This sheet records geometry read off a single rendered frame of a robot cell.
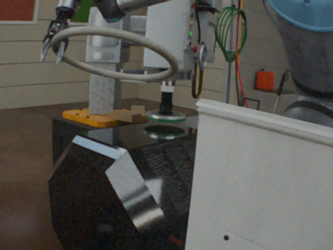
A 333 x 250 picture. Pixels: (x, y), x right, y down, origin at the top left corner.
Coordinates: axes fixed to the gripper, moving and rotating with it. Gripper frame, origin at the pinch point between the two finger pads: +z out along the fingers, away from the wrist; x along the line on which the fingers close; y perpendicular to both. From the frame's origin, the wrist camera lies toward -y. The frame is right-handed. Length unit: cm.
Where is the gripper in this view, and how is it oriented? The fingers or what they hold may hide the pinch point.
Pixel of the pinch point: (49, 61)
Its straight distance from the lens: 128.4
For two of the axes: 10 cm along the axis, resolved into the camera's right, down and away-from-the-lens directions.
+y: 2.5, -1.4, -9.6
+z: -1.8, 9.7, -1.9
